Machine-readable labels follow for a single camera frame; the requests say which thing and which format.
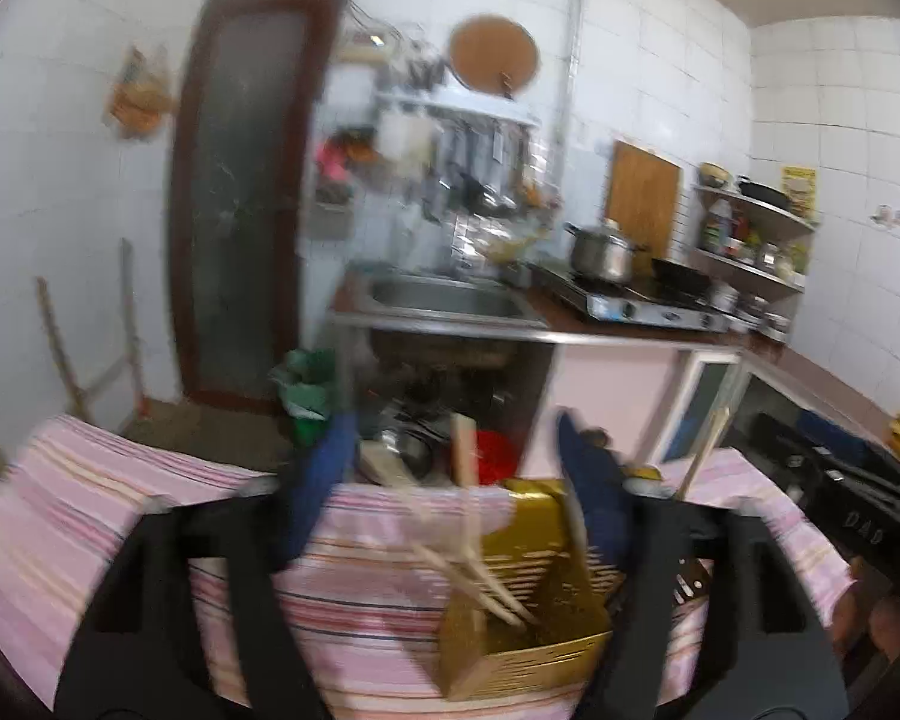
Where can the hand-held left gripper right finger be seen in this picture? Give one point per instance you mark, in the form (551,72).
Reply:
(592,495)

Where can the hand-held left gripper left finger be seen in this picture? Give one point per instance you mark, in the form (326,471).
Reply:
(322,480)

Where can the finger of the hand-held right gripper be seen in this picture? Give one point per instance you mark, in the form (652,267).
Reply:
(870,474)
(844,441)

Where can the gold slotted utensil holder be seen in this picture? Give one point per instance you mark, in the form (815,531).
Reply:
(532,660)

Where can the hanging kitchen utensils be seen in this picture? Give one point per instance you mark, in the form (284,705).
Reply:
(487,180)

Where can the person's right hand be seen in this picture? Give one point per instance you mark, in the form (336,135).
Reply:
(885,626)

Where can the green plastic bag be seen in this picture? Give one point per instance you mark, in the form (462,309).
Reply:
(307,397)

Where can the metal pot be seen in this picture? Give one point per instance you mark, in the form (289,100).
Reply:
(409,450)

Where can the red bucket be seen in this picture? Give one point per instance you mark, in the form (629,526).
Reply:
(499,457)

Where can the kitchen counter cabinet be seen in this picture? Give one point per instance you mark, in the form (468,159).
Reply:
(615,390)

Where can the steel bowls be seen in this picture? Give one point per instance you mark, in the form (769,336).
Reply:
(766,319)

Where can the stack of white bowls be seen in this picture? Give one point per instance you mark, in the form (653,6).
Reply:
(725,298)

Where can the gas stove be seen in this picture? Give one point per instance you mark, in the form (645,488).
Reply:
(630,307)

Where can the row of condiment bottles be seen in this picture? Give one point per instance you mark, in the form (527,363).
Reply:
(769,251)

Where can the steel sink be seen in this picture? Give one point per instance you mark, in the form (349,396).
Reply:
(442,300)

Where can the black wok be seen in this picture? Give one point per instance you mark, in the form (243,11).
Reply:
(681,277)

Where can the pink striped tablecloth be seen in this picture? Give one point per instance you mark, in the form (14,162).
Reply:
(82,480)

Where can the steel cooking pot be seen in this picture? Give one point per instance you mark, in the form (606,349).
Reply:
(604,255)

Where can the short wooden stick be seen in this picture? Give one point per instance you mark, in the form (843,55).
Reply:
(133,330)

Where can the dark sauce bottle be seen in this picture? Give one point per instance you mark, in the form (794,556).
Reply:
(716,229)

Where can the black pan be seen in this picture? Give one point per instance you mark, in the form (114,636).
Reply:
(763,191)

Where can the dark brown door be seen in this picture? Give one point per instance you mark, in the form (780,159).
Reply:
(247,202)

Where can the long wooden stick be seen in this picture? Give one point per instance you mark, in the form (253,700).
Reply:
(64,345)

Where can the enamel bowl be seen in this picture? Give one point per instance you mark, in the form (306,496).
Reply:
(714,175)

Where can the wooden cutting board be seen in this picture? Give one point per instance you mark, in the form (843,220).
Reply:
(643,199)

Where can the red hanging cloth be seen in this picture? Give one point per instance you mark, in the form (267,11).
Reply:
(345,157)

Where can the white plastic bag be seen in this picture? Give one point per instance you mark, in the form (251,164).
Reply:
(403,139)

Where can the hanging orange plastic bag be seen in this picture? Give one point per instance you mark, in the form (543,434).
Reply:
(142,94)

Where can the round orange wok lid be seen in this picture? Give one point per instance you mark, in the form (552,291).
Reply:
(495,52)

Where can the corner wall shelf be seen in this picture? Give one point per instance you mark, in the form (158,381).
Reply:
(757,274)

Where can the wall hook sticker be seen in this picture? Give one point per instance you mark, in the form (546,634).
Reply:
(891,216)

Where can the yellow wall poster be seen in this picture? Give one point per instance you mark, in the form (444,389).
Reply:
(799,191)

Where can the white wall rack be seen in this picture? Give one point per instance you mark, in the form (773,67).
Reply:
(457,103)

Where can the white wall device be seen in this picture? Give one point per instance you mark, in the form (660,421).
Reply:
(364,47)

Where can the white wall pipe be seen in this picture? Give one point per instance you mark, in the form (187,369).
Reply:
(572,52)

